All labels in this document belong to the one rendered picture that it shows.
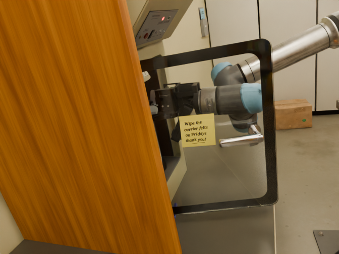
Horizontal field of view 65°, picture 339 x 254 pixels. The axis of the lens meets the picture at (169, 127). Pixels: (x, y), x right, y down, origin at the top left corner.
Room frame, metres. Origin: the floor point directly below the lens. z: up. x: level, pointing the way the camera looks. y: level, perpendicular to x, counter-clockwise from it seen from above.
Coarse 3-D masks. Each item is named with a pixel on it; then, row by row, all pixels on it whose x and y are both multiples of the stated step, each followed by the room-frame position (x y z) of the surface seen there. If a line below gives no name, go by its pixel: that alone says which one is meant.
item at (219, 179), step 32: (160, 64) 0.55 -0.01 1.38; (192, 64) 0.54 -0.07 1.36; (224, 64) 0.53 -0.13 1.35; (256, 64) 0.52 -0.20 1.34; (160, 96) 0.55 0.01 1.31; (192, 96) 0.54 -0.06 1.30; (224, 96) 0.53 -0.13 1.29; (256, 96) 0.52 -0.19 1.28; (160, 128) 0.55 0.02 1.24; (224, 128) 0.53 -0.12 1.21; (192, 160) 0.55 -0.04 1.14; (224, 160) 0.54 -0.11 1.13; (256, 160) 0.53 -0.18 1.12; (192, 192) 0.55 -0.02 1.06; (224, 192) 0.54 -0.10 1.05; (256, 192) 0.53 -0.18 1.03
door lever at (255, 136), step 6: (252, 126) 0.52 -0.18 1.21; (258, 126) 0.52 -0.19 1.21; (252, 132) 0.52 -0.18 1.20; (258, 132) 0.50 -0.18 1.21; (228, 138) 0.49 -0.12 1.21; (234, 138) 0.49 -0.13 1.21; (240, 138) 0.48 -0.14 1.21; (246, 138) 0.48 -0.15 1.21; (252, 138) 0.48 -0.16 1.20; (258, 138) 0.47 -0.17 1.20; (222, 144) 0.49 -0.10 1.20; (228, 144) 0.49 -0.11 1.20; (234, 144) 0.48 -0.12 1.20; (240, 144) 0.48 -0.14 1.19
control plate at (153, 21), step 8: (152, 16) 0.59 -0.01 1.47; (160, 16) 0.63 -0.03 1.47; (168, 16) 0.69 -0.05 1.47; (144, 24) 0.57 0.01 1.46; (152, 24) 0.62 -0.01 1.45; (160, 24) 0.67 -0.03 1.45; (168, 24) 0.73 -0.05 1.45; (144, 32) 0.60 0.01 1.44; (136, 40) 0.59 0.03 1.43; (144, 40) 0.64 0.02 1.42; (152, 40) 0.69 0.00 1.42
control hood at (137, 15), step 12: (132, 0) 0.53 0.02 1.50; (144, 0) 0.52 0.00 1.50; (156, 0) 0.56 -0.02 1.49; (168, 0) 0.62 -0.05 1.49; (180, 0) 0.70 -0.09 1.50; (192, 0) 0.80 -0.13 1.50; (132, 12) 0.53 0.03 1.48; (144, 12) 0.54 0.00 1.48; (180, 12) 0.77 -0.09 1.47; (132, 24) 0.54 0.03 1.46; (168, 36) 0.82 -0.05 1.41
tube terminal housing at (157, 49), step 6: (156, 42) 0.81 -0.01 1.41; (162, 42) 0.85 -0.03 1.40; (138, 48) 0.69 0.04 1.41; (144, 48) 0.72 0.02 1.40; (150, 48) 0.76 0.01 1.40; (156, 48) 0.80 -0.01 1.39; (162, 48) 0.84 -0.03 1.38; (138, 54) 0.68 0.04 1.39; (144, 54) 0.72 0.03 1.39; (150, 54) 0.75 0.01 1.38; (156, 54) 0.79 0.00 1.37; (162, 54) 0.83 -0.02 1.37
